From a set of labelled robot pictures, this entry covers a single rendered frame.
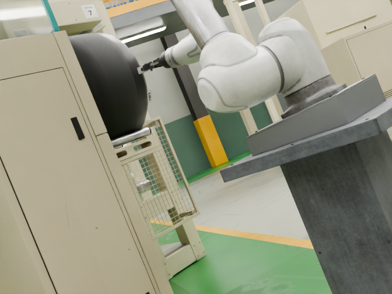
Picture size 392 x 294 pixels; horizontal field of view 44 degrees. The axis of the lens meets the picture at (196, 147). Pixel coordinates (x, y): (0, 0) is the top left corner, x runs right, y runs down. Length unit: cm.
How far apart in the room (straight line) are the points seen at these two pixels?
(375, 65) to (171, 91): 646
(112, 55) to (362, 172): 140
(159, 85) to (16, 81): 1048
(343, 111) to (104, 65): 130
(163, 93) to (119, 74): 964
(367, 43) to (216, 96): 540
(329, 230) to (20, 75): 104
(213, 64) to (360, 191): 54
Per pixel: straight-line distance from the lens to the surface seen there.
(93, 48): 238
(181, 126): 1194
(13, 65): 161
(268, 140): 146
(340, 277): 156
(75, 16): 297
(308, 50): 148
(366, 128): 123
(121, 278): 160
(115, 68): 235
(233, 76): 135
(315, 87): 147
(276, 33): 148
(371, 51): 667
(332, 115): 136
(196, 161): 1194
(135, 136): 245
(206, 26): 145
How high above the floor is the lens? 76
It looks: 1 degrees down
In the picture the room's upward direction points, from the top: 22 degrees counter-clockwise
